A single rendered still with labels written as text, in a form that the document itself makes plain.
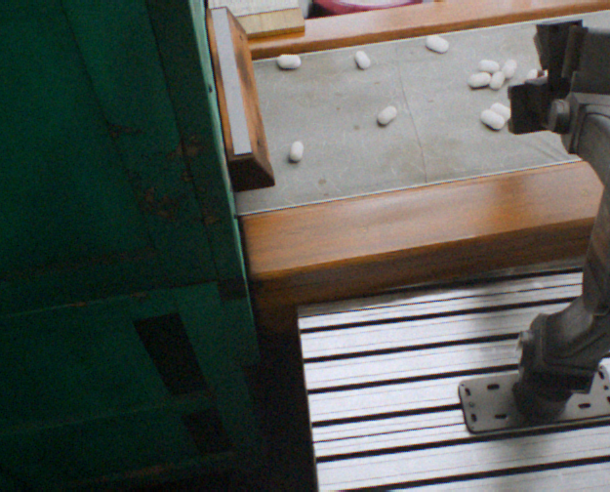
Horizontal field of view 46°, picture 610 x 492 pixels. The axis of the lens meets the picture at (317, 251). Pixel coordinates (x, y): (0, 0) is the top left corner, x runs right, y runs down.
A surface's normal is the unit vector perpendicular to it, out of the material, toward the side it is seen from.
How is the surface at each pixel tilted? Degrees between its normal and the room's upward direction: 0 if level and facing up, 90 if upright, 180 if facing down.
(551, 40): 50
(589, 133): 81
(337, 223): 0
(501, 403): 0
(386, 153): 0
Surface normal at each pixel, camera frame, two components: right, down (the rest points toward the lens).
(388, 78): -0.01, -0.52
